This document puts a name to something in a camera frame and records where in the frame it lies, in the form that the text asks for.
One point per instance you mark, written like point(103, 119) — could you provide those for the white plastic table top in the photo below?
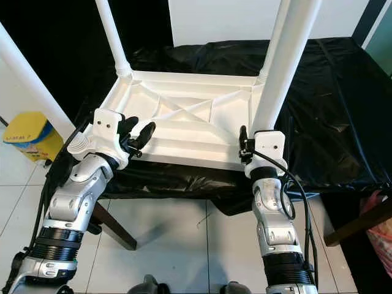
point(190, 147)

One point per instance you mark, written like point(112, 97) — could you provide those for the dark brown wooden beam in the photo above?
point(116, 228)
point(358, 229)

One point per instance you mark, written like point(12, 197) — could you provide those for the black plastic table cloth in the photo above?
point(337, 122)

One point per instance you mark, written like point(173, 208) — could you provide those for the yellow box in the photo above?
point(30, 138)

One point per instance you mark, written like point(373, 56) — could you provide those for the grey robot right foot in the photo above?
point(236, 289)

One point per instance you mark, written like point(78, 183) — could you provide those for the grey robot foot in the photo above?
point(236, 289)
point(152, 285)

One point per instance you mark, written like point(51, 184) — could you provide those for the grey robot left foot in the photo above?
point(152, 285)

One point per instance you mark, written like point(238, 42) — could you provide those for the pink plastic bag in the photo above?
point(378, 233)

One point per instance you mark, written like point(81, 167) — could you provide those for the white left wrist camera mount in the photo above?
point(107, 128)

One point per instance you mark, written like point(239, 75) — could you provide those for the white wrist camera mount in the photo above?
point(269, 146)
point(107, 128)

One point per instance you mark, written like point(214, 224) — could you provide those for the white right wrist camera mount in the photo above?
point(269, 146)

